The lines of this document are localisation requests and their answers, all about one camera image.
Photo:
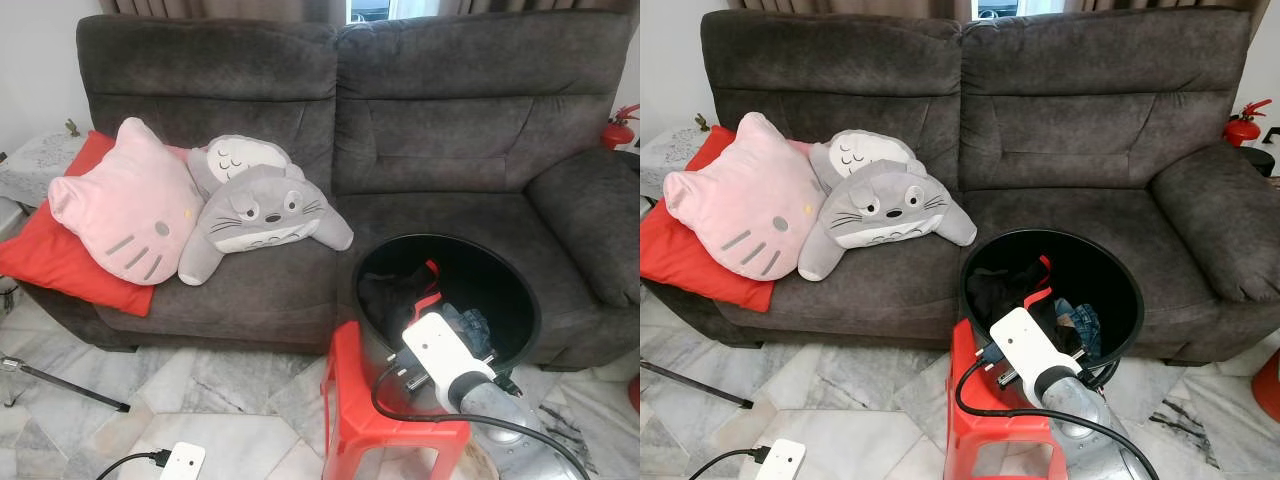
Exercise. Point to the black garment with red trim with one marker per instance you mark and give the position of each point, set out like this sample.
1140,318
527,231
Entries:
1000,290
390,295

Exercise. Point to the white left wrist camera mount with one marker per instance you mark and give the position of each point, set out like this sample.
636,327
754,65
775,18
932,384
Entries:
780,460
183,462

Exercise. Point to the red plastic stool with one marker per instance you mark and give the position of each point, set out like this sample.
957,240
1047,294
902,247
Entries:
965,400
345,400

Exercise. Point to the pink cat face pillow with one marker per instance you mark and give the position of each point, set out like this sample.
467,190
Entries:
120,210
740,205

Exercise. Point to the white lace side table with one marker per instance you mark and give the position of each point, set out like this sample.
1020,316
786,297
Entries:
40,165
670,155

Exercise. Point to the red cushion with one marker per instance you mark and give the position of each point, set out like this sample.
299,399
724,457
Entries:
690,265
60,270

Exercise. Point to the black round bin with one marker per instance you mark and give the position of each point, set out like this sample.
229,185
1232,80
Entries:
490,270
1100,270

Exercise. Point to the dark grey sofa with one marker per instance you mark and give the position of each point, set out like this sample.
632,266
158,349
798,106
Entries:
450,130
1080,130

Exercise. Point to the red round stool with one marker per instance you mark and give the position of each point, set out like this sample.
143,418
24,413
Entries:
1268,390

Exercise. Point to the blue denim garment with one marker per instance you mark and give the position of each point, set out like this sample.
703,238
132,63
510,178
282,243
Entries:
1085,325
472,325

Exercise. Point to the white grey totoro plush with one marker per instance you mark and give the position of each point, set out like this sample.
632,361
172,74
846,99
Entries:
240,155
860,150

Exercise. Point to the red fire extinguisher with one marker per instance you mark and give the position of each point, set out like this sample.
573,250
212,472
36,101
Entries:
618,132
1240,128

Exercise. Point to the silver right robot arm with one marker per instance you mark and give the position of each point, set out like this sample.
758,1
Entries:
490,400
1075,395

